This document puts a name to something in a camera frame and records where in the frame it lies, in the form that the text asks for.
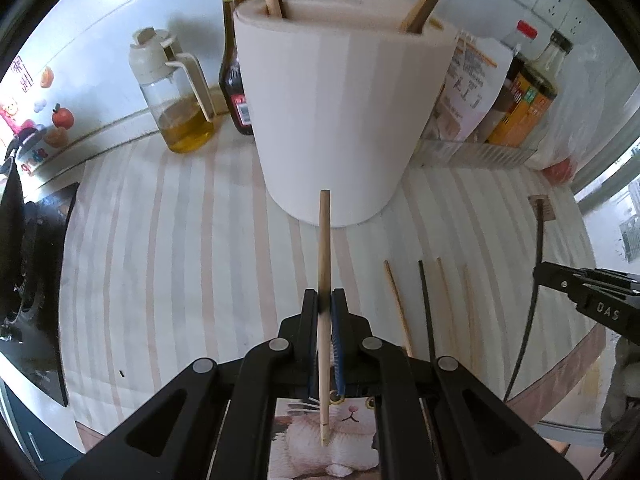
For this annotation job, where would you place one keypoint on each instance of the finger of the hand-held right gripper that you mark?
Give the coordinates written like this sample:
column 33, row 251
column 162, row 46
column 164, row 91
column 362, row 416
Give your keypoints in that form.
column 575, row 276
column 595, row 291

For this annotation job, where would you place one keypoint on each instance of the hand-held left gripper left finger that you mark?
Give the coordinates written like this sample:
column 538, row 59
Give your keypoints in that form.
column 311, row 310

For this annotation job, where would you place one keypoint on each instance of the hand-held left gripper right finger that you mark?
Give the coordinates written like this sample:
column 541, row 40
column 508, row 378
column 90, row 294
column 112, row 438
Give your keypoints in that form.
column 339, row 320

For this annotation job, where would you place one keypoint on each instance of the dark thin chopstick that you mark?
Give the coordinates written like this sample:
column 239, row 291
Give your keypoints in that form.
column 540, row 235

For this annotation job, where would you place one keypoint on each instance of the set of mixed chopsticks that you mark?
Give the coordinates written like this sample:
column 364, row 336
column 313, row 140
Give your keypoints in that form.
column 398, row 305

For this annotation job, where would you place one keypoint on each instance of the light wooden chopstick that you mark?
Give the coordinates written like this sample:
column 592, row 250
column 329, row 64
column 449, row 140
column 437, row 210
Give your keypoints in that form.
column 325, row 240

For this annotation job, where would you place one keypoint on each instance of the cream chopstick holder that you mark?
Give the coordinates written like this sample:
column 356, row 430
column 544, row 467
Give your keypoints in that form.
column 340, row 110

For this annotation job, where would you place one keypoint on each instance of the person's right forearm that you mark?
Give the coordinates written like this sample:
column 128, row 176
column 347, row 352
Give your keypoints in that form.
column 625, row 380

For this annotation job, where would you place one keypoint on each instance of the red tomatoes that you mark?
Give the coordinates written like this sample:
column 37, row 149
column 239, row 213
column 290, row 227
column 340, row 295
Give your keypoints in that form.
column 559, row 172

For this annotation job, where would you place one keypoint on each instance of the striped cat-print mat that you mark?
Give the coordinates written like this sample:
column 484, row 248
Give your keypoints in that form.
column 190, row 260

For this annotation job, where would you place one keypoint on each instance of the clear plastic bag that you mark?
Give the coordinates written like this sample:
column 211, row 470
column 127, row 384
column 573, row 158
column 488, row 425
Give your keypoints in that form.
column 575, row 125

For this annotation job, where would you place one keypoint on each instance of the black-capped orange-label bottle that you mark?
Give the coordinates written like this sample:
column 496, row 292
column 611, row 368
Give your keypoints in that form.
column 520, row 110

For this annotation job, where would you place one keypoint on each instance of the white seasoning packet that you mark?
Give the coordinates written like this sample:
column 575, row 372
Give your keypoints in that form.
column 472, row 90

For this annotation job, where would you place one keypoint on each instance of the glass oil dispenser bottle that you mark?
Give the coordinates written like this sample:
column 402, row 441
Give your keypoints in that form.
column 180, row 115

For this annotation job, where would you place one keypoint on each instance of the red-capped dark bottle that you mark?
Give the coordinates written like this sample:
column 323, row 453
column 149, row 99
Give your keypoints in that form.
column 522, row 45

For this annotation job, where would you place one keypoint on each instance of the dark sauce bottle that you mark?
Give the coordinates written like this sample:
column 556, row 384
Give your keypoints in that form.
column 235, row 80

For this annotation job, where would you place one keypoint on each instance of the black glass gas stove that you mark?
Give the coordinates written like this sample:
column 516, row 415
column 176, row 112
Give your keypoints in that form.
column 40, row 270

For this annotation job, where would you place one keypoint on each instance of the blue kitchen cabinet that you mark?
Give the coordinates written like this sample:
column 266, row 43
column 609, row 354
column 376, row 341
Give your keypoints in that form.
column 30, row 432

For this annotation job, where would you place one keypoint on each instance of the sliding window frame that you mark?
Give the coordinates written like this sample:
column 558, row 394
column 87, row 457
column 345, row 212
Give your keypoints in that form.
column 615, row 185

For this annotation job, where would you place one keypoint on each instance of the red apple wall sticker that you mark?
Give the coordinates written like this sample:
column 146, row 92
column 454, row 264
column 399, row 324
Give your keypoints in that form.
column 62, row 117

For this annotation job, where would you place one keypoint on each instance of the white cloud wall sticker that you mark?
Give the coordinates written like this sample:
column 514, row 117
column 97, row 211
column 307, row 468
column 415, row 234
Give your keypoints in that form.
column 40, row 106

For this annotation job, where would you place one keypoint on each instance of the cluster of colourful wall decorations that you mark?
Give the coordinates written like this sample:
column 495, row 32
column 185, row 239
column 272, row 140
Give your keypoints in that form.
column 22, row 130

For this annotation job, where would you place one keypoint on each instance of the red seal wall sticker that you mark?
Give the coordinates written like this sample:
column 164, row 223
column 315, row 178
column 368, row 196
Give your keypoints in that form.
column 22, row 75

